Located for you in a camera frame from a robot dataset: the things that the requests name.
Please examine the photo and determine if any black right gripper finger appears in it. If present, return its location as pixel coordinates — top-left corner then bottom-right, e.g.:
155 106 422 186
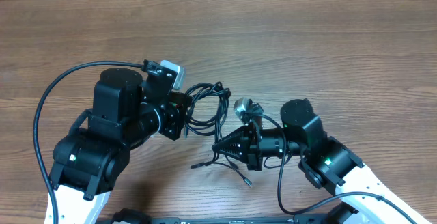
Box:
218 150 251 165
212 130 253 154

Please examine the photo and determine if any black USB cable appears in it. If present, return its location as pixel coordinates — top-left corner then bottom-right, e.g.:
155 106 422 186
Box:
184 81 233 169

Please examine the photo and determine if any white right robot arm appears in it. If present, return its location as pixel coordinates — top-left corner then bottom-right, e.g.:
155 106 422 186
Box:
212 98 427 223

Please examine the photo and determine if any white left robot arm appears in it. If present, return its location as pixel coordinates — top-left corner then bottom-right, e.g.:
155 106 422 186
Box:
44 61 191 223

